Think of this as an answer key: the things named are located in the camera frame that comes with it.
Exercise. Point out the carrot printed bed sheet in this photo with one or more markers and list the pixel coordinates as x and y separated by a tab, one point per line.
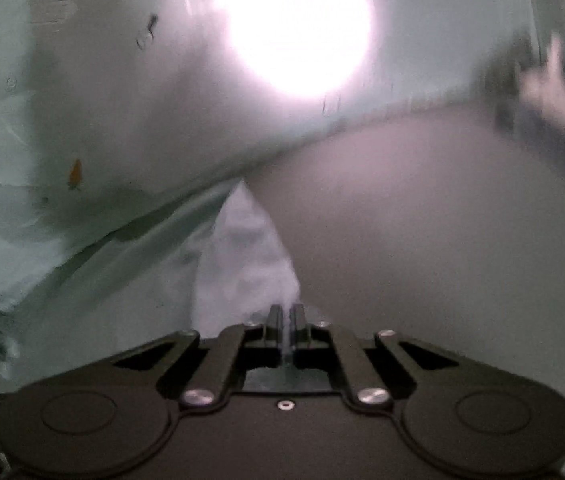
112	110

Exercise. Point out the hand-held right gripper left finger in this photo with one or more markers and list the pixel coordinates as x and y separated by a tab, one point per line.
275	327

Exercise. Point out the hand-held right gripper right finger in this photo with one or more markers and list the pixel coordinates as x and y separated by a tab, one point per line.
298	327

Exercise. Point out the light blue garment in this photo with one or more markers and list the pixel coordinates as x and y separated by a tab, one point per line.
247	260

